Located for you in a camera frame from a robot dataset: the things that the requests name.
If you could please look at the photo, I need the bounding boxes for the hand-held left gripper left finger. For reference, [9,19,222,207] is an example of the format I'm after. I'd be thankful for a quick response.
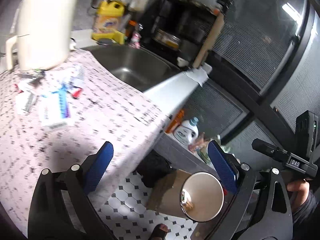
[27,141,118,240]

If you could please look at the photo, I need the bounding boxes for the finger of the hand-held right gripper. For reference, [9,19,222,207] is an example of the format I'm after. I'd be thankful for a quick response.
[251,138,288,165]

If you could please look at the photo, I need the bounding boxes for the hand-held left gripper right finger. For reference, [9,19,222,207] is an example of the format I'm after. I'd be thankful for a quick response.
[192,140,293,240]

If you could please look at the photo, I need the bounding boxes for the brown paper cup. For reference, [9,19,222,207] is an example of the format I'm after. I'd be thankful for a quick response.
[157,172,224,222]

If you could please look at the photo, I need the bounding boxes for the brown paper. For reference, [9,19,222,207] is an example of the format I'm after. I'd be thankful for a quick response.
[181,200,195,212]

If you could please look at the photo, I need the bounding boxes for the person's right forearm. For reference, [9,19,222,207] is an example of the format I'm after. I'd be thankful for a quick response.
[292,187,320,227]

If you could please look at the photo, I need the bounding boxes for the person's right hand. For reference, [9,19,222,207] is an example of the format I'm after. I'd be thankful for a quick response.
[287,179,313,201]

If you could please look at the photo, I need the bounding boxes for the colourful snack packets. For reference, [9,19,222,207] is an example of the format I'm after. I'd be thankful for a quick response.
[188,132,221,163]

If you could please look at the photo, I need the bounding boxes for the patterned white tablecloth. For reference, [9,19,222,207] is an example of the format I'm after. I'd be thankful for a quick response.
[0,50,173,230]

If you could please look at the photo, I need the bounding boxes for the white laundry detergent bottle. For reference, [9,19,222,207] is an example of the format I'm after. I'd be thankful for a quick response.
[173,117,200,146]

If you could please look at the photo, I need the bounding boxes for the dark floor bag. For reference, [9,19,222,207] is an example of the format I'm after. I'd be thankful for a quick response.
[136,152,173,188]

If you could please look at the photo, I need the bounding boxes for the orange cleaner bottle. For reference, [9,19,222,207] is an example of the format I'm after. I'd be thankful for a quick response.
[165,109,185,134]

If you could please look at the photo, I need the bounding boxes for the cardboard box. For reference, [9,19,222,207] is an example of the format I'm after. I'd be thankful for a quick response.
[147,169,194,213]

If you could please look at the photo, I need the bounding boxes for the white blue barcode package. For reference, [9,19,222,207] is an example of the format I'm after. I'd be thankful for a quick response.
[39,90,73,132]

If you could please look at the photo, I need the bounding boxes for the red white wrapper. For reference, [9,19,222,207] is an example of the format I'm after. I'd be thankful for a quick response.
[71,86,84,98]

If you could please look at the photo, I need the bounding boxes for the white base cabinet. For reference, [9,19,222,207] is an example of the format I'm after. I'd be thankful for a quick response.
[144,68,203,135]

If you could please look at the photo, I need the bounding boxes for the person's sandalled foot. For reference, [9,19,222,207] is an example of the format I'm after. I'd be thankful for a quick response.
[152,224,170,240]

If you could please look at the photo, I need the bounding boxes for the white barcode wrapper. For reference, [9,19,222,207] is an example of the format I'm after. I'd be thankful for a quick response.
[67,65,87,87]

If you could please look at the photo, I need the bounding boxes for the white dish cloth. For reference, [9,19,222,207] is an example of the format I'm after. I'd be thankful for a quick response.
[184,64,213,87]

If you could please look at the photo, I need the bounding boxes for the grey white wrapper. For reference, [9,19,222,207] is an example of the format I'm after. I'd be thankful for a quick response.
[16,90,38,115]

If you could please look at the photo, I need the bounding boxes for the steel sink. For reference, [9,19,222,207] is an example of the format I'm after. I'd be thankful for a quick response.
[80,45,181,93]

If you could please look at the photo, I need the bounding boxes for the silver crinkled wrapper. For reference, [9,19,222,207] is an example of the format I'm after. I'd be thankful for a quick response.
[17,68,46,80]

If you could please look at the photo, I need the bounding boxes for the wooden cutting board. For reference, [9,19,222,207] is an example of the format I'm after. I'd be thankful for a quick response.
[194,11,225,69]

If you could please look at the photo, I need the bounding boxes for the yellow sponge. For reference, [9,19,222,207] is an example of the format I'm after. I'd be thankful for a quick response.
[114,31,126,45]

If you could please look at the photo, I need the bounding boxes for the small pink bottle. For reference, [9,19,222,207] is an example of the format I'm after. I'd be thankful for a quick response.
[131,24,143,48]

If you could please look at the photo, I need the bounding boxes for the yellow detergent bottle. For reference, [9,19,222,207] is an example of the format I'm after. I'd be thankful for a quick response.
[91,0,125,42]

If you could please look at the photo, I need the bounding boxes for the white air fryer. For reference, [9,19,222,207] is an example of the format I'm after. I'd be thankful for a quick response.
[15,0,80,71]

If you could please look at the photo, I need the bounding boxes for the black dish rack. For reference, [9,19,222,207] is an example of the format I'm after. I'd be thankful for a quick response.
[142,0,235,66]

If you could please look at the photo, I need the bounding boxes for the white power cable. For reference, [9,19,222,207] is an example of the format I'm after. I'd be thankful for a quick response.
[9,0,56,34]

